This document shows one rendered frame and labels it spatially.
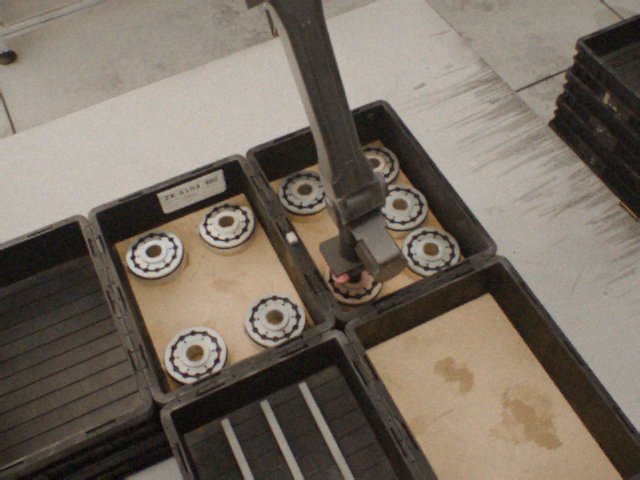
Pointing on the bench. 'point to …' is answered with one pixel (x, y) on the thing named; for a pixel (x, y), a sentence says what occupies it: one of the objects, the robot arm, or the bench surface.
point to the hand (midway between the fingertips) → (352, 273)
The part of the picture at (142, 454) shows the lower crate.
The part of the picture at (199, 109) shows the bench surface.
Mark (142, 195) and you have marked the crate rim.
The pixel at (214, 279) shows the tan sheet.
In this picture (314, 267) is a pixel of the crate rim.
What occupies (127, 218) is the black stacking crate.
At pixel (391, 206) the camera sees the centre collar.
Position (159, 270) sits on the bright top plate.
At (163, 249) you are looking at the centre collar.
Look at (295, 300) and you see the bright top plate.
